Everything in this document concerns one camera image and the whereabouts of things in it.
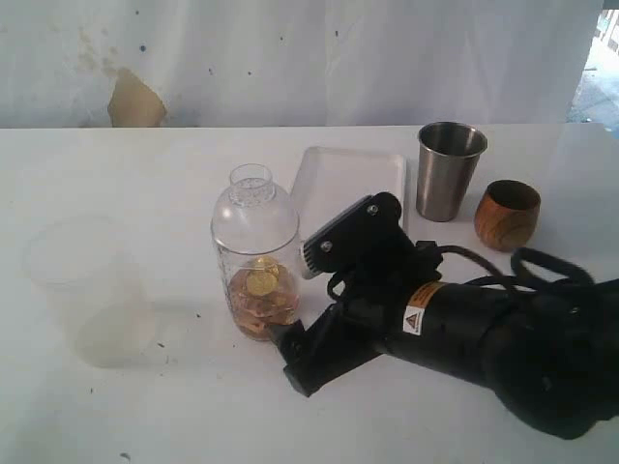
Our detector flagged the stainless steel cup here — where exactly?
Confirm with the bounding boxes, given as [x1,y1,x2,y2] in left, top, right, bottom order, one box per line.
[416,122,487,222]

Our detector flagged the brown wooden cup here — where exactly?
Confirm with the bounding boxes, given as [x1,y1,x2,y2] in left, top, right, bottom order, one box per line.
[474,180,541,252]

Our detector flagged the white square tray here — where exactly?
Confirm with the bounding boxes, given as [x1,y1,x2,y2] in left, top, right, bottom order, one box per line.
[291,147,406,238]

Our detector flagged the clear shaker dome lid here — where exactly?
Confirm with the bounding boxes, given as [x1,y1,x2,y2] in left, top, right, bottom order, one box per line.
[211,163,300,255]

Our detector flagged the translucent plastic cup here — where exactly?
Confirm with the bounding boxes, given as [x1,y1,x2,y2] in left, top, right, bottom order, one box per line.
[23,216,156,368]

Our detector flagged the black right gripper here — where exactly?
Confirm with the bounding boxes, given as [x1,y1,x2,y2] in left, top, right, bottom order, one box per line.
[268,192,442,397]

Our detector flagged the clear shaker body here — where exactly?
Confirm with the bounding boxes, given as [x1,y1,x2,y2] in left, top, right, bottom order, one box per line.
[215,241,300,341]

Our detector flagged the gold coin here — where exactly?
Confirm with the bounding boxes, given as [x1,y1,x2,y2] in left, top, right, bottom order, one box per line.
[246,271,279,297]

